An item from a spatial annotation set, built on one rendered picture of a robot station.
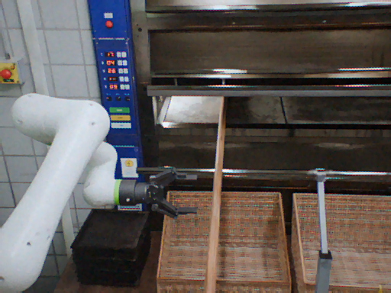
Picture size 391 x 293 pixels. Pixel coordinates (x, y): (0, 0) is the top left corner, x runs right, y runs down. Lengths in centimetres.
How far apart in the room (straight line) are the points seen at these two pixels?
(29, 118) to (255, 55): 104
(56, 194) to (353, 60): 137
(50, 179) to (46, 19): 108
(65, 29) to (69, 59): 13
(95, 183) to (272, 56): 91
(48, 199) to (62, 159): 11
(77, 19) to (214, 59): 60
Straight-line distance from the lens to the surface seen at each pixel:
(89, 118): 127
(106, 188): 169
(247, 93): 195
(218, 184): 170
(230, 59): 205
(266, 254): 236
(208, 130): 218
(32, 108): 136
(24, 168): 250
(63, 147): 124
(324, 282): 189
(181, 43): 206
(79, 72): 218
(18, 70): 220
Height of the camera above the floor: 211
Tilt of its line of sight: 28 degrees down
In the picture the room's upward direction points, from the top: 2 degrees counter-clockwise
